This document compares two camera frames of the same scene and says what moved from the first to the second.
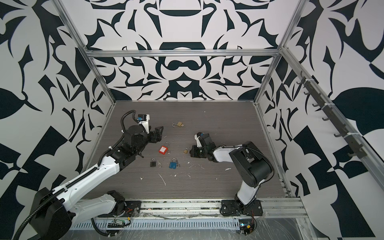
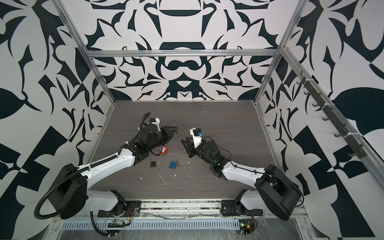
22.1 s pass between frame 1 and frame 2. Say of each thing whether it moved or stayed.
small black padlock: stayed
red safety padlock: stayed
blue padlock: stayed
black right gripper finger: moved
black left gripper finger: moved
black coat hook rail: stayed
